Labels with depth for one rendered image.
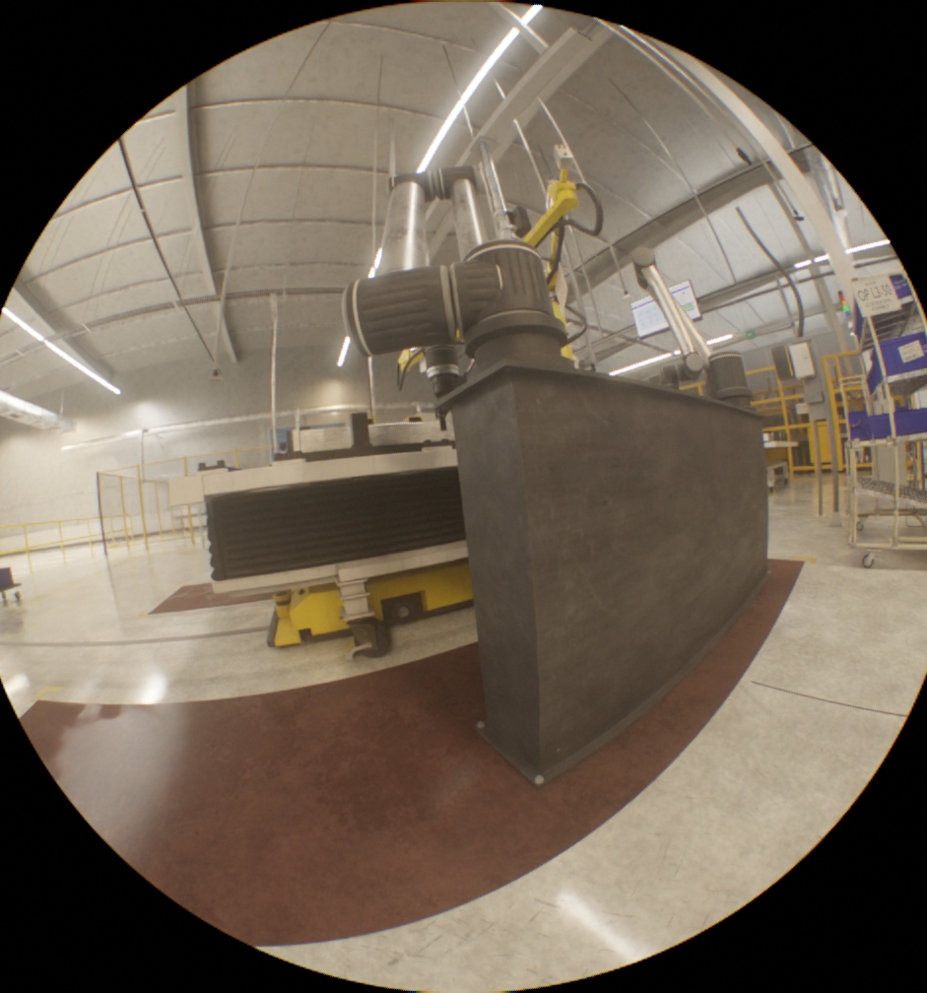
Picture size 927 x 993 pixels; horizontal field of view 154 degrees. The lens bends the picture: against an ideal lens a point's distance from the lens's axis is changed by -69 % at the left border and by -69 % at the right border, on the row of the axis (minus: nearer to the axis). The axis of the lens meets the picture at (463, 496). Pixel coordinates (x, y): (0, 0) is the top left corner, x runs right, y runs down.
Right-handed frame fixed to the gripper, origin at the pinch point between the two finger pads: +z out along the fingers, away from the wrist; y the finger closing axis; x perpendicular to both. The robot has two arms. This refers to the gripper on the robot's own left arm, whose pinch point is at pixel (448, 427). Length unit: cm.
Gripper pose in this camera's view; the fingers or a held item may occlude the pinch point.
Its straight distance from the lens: 111.7
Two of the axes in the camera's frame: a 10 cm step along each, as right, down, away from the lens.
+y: 4.5, -0.1, -8.9
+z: 1.1, 9.9, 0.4
